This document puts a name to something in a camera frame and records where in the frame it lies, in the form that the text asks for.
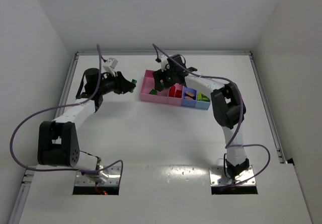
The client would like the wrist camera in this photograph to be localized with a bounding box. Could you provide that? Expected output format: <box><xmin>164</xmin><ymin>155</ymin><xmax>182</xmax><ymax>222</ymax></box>
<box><xmin>156</xmin><ymin>55</ymin><xmax>168</xmax><ymax>71</ymax></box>
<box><xmin>103</xmin><ymin>58</ymin><xmax>118</xmax><ymax>75</ymax></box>

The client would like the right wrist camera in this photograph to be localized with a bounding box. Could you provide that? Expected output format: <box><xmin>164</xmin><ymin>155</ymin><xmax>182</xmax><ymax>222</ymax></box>
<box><xmin>156</xmin><ymin>55</ymin><xmax>168</xmax><ymax>71</ymax></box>

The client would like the green lego brick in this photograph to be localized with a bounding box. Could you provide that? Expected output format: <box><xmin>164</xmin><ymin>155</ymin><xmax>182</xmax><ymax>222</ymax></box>
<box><xmin>130</xmin><ymin>79</ymin><xmax>137</xmax><ymax>93</ymax></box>
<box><xmin>149</xmin><ymin>89</ymin><xmax>157</xmax><ymax>95</ymax></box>

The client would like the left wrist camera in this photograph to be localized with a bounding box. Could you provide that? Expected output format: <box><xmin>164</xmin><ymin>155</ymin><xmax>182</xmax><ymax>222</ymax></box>
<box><xmin>103</xmin><ymin>58</ymin><xmax>118</xmax><ymax>75</ymax></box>

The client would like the light blue container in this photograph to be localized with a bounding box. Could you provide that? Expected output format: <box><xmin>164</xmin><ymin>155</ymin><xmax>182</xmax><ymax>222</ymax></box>
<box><xmin>195</xmin><ymin>92</ymin><xmax>211</xmax><ymax>110</ymax></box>

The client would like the yellow-green long lego brick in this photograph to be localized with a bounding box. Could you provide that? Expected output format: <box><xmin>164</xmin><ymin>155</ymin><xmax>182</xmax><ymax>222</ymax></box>
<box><xmin>197</xmin><ymin>92</ymin><xmax>210</xmax><ymax>102</ymax></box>

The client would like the pink small container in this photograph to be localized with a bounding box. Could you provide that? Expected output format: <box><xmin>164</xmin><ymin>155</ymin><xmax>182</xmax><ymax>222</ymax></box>
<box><xmin>168</xmin><ymin>84</ymin><xmax>183</xmax><ymax>106</ymax></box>

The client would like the metal base plate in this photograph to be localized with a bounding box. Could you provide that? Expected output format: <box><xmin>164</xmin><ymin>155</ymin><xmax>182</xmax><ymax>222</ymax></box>
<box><xmin>209</xmin><ymin>166</ymin><xmax>256</xmax><ymax>187</ymax></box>
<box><xmin>74</xmin><ymin>164</ymin><xmax>122</xmax><ymax>187</ymax></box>

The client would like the red lego brick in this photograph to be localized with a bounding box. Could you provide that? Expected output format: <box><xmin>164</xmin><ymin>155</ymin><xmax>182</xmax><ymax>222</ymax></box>
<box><xmin>169</xmin><ymin>86</ymin><xmax>176</xmax><ymax>97</ymax></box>
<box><xmin>175</xmin><ymin>90</ymin><xmax>182</xmax><ymax>99</ymax></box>

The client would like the pink large container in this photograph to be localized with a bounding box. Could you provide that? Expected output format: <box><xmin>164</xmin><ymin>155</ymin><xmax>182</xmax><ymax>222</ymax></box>
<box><xmin>139</xmin><ymin>69</ymin><xmax>169</xmax><ymax>104</ymax></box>

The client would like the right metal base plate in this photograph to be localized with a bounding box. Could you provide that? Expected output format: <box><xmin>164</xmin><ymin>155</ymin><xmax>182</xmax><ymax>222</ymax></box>
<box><xmin>209</xmin><ymin>166</ymin><xmax>256</xmax><ymax>187</ymax></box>

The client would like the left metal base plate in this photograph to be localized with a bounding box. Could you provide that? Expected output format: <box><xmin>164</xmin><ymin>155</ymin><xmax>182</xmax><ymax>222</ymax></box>
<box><xmin>74</xmin><ymin>164</ymin><xmax>122</xmax><ymax>187</ymax></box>

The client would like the dark blue container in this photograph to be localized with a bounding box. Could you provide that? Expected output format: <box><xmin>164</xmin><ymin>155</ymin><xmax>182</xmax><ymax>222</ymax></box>
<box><xmin>181</xmin><ymin>87</ymin><xmax>197</xmax><ymax>108</ymax></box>

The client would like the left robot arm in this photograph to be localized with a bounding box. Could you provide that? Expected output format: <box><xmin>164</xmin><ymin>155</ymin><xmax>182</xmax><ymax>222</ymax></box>
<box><xmin>37</xmin><ymin>68</ymin><xmax>136</xmax><ymax>175</ymax></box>

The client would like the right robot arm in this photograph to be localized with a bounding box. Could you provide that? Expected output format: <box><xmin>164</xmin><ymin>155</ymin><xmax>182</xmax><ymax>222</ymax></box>
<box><xmin>153</xmin><ymin>54</ymin><xmax>250</xmax><ymax>180</ymax></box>

